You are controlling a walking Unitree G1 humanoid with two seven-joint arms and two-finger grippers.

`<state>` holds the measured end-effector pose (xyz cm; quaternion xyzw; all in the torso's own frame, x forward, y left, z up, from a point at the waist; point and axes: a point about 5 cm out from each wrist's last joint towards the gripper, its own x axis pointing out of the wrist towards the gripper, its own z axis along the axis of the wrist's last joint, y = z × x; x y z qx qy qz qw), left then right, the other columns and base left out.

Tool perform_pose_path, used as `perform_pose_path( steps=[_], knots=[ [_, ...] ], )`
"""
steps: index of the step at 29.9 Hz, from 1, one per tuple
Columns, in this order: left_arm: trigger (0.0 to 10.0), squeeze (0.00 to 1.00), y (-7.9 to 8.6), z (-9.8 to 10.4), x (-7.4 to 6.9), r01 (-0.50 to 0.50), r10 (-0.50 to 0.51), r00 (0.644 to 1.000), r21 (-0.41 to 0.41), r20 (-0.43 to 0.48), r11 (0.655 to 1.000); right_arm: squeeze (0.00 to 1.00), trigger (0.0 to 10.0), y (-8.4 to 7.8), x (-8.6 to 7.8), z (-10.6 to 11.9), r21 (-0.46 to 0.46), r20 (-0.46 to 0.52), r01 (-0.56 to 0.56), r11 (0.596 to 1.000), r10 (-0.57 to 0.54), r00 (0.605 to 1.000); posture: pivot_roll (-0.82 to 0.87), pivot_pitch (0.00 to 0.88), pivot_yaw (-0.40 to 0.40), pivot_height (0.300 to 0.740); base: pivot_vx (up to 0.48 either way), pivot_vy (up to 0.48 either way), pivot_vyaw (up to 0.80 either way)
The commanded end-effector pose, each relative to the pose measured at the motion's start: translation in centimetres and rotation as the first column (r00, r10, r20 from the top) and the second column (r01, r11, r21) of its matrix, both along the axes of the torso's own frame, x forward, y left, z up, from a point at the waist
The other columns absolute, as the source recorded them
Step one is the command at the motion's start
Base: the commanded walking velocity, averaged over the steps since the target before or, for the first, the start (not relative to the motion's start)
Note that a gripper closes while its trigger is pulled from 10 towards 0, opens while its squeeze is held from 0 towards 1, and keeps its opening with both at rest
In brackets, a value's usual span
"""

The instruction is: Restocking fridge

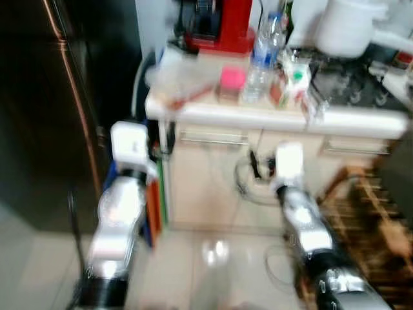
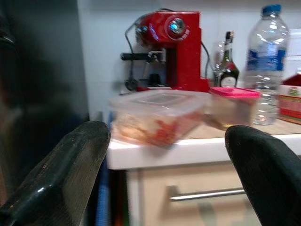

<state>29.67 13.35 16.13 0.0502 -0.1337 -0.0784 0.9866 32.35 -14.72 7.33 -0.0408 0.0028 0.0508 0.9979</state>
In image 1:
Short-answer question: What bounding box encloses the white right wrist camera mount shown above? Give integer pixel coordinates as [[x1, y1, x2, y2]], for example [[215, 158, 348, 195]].
[[274, 143, 306, 186]]

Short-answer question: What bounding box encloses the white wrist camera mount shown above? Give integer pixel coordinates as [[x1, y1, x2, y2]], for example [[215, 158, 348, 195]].
[[109, 121, 156, 176], [274, 143, 306, 186]]

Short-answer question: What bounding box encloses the white cooking pot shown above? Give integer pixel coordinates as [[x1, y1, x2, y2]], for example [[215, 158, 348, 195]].
[[315, 0, 389, 59]]

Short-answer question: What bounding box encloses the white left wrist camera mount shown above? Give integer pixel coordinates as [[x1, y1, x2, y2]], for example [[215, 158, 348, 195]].
[[109, 121, 156, 176]]

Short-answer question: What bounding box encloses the steel drawer handle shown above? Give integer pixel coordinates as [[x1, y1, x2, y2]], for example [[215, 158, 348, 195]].
[[321, 138, 392, 156], [178, 131, 250, 147]]

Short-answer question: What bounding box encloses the red kitchen appliance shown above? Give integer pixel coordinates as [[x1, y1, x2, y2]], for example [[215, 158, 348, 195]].
[[183, 0, 256, 54]]

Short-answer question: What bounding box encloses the clear plastic water bottle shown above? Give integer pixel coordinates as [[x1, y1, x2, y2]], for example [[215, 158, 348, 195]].
[[241, 11, 285, 105]]

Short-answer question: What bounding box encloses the wooden slatted rack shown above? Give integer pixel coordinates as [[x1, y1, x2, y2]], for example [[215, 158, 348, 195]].
[[315, 165, 413, 310]]

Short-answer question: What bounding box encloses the tall dark refrigerator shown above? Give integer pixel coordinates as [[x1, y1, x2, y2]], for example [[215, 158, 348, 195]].
[[0, 0, 144, 234]]

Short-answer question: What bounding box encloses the black gas stove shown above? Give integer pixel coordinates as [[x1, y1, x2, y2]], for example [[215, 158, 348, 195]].
[[308, 55, 413, 109]]

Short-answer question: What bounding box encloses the white green drink carton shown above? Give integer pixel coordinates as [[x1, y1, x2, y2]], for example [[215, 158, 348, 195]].
[[277, 54, 314, 112]]

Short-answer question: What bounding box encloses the orange flat board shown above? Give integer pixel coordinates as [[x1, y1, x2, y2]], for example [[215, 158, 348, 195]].
[[146, 180, 162, 238]]

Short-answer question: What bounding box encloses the cream kitchen cabinet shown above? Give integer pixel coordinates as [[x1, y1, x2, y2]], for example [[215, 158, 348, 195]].
[[145, 94, 413, 234]]

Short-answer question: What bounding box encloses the clear plastic food container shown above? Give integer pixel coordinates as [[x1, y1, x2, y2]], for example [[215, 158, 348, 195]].
[[145, 44, 218, 112]]

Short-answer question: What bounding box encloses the green flat board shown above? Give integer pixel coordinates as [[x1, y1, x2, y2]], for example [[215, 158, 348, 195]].
[[157, 160, 169, 228]]

